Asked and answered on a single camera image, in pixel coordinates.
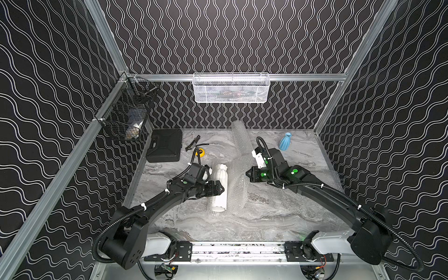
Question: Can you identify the white roll in black basket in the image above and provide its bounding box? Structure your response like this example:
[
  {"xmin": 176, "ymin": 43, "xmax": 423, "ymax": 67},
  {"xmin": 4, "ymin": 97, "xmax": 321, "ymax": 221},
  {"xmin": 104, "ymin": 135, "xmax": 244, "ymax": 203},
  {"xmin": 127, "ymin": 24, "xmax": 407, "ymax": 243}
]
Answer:
[{"xmin": 125, "ymin": 108, "xmax": 147, "ymax": 141}]

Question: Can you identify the clear bubble wrap sheet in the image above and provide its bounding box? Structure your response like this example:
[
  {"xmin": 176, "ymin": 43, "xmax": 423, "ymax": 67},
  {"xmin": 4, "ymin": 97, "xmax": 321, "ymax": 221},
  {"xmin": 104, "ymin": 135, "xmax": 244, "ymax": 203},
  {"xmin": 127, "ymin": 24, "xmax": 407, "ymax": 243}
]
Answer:
[
  {"xmin": 208, "ymin": 154, "xmax": 254, "ymax": 214},
  {"xmin": 311, "ymin": 169, "xmax": 344, "ymax": 193}
]

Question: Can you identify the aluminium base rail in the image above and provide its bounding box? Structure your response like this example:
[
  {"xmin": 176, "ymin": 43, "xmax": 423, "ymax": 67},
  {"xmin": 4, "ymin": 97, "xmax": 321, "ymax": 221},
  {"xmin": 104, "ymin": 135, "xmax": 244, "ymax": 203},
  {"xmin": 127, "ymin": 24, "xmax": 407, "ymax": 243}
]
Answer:
[{"xmin": 99, "ymin": 240, "xmax": 380, "ymax": 266}]

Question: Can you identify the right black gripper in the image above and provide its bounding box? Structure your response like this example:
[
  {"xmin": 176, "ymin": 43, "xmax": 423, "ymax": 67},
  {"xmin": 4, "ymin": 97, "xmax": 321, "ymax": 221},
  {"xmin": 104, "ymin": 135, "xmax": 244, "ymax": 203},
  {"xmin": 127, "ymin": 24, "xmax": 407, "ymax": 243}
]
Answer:
[{"xmin": 244, "ymin": 165, "xmax": 278, "ymax": 184}]

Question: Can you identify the bubble white cylinder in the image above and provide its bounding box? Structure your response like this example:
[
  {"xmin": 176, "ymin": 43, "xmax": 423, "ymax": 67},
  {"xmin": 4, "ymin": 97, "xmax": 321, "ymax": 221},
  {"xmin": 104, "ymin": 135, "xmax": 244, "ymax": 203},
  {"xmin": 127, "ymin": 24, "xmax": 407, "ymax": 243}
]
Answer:
[{"xmin": 210, "ymin": 164, "xmax": 228, "ymax": 213}]

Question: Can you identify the black utility knife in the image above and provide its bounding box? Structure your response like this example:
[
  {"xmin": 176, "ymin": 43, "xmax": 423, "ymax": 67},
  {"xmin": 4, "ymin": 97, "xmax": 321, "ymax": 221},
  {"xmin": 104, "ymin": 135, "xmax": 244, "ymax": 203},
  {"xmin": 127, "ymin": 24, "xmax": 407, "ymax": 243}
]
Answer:
[{"xmin": 185, "ymin": 135, "xmax": 209, "ymax": 152}]

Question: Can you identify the white wire mesh basket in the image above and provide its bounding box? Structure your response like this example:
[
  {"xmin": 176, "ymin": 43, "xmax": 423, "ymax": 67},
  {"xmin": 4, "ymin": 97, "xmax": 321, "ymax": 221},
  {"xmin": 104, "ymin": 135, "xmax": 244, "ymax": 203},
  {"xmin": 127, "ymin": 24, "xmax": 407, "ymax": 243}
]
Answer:
[{"xmin": 192, "ymin": 72, "xmax": 271, "ymax": 104}]

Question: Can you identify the black plastic tool case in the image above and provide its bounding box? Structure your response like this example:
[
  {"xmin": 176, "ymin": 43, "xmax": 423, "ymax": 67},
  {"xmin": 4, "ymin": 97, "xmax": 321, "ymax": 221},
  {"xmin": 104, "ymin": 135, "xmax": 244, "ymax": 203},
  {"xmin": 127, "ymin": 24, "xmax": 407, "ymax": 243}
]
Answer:
[{"xmin": 146, "ymin": 128, "xmax": 183, "ymax": 163}]

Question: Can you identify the blue ribbed vase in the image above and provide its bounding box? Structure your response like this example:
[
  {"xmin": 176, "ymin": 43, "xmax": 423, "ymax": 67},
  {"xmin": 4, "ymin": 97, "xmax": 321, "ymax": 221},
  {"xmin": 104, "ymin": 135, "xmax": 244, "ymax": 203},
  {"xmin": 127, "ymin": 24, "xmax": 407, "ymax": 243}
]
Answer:
[{"xmin": 278, "ymin": 133, "xmax": 292, "ymax": 151}]

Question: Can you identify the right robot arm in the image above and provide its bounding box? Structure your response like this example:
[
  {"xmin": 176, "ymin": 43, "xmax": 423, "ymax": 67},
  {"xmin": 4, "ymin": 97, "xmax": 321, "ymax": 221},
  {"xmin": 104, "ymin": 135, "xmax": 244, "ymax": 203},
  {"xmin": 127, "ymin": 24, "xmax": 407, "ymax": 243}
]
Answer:
[{"xmin": 246, "ymin": 147, "xmax": 424, "ymax": 272}]

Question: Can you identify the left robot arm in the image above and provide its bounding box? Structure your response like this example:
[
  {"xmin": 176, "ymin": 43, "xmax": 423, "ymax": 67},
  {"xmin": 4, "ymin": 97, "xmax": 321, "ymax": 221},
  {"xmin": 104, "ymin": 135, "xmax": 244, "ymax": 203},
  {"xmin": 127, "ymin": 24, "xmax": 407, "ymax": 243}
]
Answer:
[{"xmin": 92, "ymin": 163, "xmax": 225, "ymax": 270}]

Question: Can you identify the clear bubble wrap roll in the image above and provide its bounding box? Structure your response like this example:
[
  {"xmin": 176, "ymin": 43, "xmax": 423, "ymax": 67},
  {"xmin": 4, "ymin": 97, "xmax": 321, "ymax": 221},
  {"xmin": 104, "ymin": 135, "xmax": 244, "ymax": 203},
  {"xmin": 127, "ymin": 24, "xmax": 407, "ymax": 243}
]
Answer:
[{"xmin": 231, "ymin": 120, "xmax": 254, "ymax": 161}]

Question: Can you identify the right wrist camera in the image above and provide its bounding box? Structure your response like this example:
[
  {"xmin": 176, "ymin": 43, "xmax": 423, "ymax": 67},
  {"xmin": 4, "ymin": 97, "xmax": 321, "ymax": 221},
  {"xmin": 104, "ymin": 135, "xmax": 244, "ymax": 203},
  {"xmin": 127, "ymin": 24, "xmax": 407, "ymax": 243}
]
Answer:
[{"xmin": 252, "ymin": 150, "xmax": 267, "ymax": 169}]

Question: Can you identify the black wire basket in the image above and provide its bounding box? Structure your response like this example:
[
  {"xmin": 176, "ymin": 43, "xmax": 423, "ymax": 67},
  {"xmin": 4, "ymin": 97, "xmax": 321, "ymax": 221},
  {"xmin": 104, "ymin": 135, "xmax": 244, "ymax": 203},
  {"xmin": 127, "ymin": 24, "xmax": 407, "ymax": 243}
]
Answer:
[{"xmin": 99, "ymin": 77, "xmax": 161, "ymax": 142}]

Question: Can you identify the yellow tape measure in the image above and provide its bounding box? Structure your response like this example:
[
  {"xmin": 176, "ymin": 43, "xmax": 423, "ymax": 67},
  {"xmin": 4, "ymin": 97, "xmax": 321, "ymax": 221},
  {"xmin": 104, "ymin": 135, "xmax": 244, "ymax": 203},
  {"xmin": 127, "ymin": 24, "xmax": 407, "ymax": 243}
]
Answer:
[{"xmin": 195, "ymin": 148, "xmax": 205, "ymax": 157}]

